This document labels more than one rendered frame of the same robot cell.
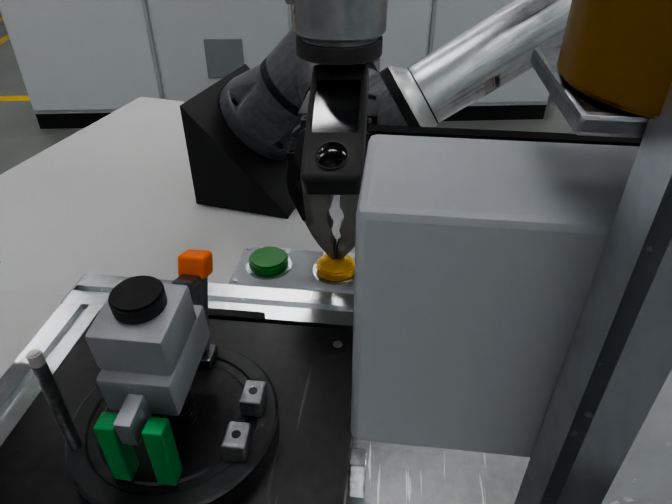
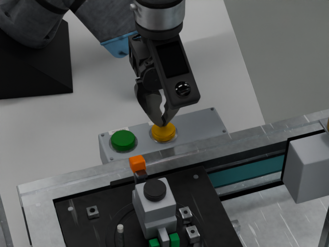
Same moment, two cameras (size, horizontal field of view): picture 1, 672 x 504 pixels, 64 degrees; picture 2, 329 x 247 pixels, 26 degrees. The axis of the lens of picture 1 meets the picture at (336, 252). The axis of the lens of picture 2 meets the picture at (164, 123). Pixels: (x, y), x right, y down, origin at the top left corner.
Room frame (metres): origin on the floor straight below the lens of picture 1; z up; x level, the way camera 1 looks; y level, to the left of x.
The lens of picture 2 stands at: (-0.31, 0.35, 1.82)
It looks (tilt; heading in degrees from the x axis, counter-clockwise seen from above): 45 degrees down; 335
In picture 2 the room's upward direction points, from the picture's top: straight up
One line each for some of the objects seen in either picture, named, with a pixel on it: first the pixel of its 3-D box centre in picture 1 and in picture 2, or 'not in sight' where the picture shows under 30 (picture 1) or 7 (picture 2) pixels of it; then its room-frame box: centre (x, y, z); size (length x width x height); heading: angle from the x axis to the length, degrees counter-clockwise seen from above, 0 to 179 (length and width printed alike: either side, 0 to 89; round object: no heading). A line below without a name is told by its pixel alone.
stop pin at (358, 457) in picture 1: (357, 473); (234, 231); (0.22, -0.02, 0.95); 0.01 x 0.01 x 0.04; 83
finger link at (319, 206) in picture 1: (323, 209); (149, 101); (0.46, 0.01, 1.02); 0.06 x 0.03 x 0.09; 173
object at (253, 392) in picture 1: (253, 398); (185, 215); (0.24, 0.06, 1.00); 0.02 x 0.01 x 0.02; 173
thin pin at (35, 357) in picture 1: (56, 402); (121, 245); (0.21, 0.17, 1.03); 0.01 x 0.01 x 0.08
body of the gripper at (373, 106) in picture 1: (339, 105); (157, 47); (0.47, 0.00, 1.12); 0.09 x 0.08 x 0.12; 173
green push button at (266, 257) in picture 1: (268, 264); (123, 141); (0.45, 0.07, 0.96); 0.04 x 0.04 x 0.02
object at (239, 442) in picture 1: (237, 441); (192, 234); (0.21, 0.06, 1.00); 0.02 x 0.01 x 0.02; 173
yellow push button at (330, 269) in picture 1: (336, 270); (163, 133); (0.44, 0.00, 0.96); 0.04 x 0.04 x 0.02
